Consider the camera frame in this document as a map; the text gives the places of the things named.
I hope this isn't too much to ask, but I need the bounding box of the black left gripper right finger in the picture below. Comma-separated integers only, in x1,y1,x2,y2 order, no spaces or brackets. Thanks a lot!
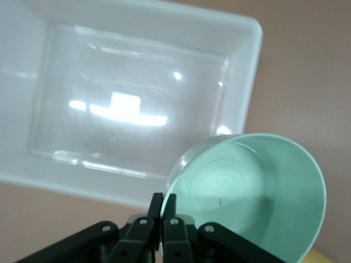
162,193,283,263

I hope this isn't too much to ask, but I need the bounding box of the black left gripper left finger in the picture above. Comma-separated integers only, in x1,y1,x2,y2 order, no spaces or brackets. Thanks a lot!
19,192,163,263

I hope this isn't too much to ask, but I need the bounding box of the mint green bowl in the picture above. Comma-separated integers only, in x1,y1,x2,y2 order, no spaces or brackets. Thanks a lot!
163,133,328,263

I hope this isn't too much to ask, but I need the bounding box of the yellow plastic cup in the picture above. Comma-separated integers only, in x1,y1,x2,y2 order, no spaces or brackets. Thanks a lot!
303,240,351,263

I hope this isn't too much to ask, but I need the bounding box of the translucent white plastic box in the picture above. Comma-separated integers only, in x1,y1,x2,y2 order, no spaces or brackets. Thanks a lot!
0,0,264,209

